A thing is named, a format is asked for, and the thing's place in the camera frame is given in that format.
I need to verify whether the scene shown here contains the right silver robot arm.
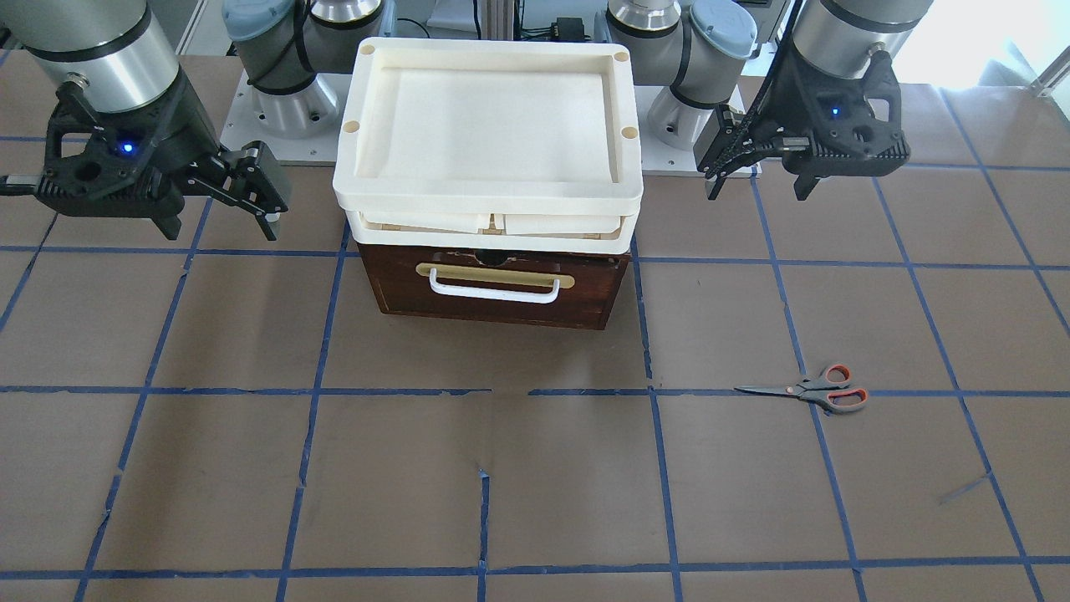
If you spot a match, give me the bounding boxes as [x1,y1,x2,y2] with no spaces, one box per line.
[3,1,396,241]

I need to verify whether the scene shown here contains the cream plastic tray stack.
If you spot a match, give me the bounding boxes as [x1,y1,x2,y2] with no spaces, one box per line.
[333,38,643,254]

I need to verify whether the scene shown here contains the black power adapter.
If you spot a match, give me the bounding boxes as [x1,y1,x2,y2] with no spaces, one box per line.
[550,17,586,43]

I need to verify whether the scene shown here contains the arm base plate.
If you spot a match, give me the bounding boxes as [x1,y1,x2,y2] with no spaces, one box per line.
[221,73,351,166]
[635,84,717,176]

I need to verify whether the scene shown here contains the grey orange scissors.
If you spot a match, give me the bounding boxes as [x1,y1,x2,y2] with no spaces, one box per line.
[734,362,869,414]

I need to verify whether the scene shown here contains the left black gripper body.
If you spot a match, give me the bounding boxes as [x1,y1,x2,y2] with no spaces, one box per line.
[765,50,910,201]

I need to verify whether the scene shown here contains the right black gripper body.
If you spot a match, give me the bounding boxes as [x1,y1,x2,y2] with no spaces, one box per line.
[3,81,218,240]

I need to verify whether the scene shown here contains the dark wooden drawer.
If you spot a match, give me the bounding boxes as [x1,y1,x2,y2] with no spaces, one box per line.
[360,243,631,330]

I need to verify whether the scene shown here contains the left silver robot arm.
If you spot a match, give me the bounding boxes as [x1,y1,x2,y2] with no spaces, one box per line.
[605,1,931,201]

